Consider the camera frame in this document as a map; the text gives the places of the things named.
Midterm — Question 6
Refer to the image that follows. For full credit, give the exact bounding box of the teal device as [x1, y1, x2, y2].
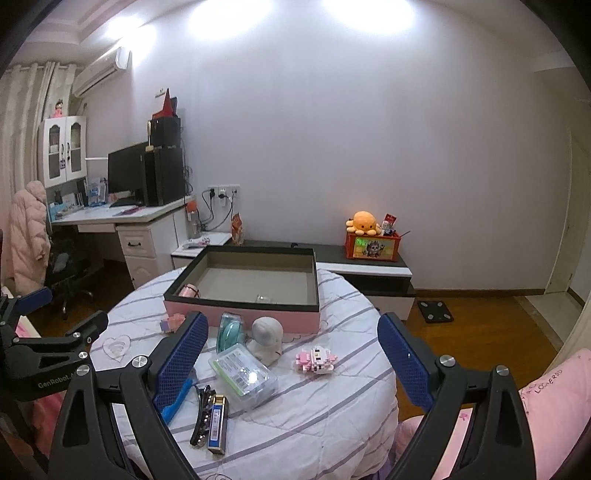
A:
[216, 312, 244, 354]

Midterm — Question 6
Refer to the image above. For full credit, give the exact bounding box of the black power cable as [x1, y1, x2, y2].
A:
[199, 190, 236, 232]

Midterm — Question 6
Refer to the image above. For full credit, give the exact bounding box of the black monitor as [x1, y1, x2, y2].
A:
[107, 141, 149, 207]

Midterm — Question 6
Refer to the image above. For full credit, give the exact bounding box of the pink pillow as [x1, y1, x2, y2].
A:
[392, 348, 591, 480]

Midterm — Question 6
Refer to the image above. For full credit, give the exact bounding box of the white desk with drawers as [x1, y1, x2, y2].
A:
[50, 196, 195, 289]

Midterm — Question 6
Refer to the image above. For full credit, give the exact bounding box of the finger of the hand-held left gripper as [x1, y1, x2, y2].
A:
[0, 286, 54, 324]
[11, 310, 109, 365]

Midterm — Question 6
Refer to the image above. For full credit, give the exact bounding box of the black office chair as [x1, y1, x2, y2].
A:
[44, 235, 93, 319]

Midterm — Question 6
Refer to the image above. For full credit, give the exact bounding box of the white door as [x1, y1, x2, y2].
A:
[545, 129, 591, 319]

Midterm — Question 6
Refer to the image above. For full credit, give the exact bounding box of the red printed toy box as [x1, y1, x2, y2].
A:
[345, 229, 402, 261]

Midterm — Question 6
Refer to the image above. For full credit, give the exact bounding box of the black hair clip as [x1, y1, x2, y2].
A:
[190, 384, 218, 448]

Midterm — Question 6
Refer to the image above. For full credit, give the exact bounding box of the black bathroom scale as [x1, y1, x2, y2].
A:
[418, 299, 455, 324]

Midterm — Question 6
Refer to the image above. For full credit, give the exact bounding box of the beige curtain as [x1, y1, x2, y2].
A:
[0, 62, 77, 278]

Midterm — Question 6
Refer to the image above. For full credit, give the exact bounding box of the red triangular item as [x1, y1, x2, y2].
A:
[154, 88, 178, 118]

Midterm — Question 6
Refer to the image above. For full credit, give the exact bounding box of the pink storage box black rim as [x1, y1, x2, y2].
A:
[163, 245, 321, 334]

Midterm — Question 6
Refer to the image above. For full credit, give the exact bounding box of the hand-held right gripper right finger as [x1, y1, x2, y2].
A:
[377, 312, 543, 480]

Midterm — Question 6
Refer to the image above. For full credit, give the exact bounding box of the pink down coat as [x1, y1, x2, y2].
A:
[9, 181, 52, 296]

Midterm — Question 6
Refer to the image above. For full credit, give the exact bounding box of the pink white block toy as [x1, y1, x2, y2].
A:
[294, 346, 334, 376]

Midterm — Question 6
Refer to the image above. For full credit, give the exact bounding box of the orange octopus plush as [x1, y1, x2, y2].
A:
[346, 211, 383, 237]

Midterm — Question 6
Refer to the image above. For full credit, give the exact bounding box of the blue lighter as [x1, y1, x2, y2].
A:
[207, 394, 229, 455]

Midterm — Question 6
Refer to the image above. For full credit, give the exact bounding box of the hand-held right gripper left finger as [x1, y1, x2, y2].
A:
[48, 310, 209, 480]

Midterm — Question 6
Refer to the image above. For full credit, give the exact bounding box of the white round figurine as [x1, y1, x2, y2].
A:
[246, 317, 283, 367]

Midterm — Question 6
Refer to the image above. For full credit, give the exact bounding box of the white air conditioner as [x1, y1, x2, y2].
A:
[73, 46, 131, 97]

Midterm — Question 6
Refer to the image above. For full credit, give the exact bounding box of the black computer tower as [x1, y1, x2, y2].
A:
[143, 145, 186, 207]

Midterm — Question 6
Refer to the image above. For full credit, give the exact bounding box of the white low side cabinet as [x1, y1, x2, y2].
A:
[171, 232, 233, 271]

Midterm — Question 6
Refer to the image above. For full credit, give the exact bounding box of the black white low cabinet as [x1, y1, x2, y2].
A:
[233, 239, 416, 321]

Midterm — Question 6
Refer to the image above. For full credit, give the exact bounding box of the orange cap bottle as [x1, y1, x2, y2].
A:
[185, 200, 201, 240]

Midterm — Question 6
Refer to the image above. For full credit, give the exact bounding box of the clear plastic box green label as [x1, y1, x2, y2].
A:
[208, 347, 279, 411]

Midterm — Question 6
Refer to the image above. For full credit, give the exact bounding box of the white hutch cabinet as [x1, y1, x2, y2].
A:
[38, 115, 88, 189]

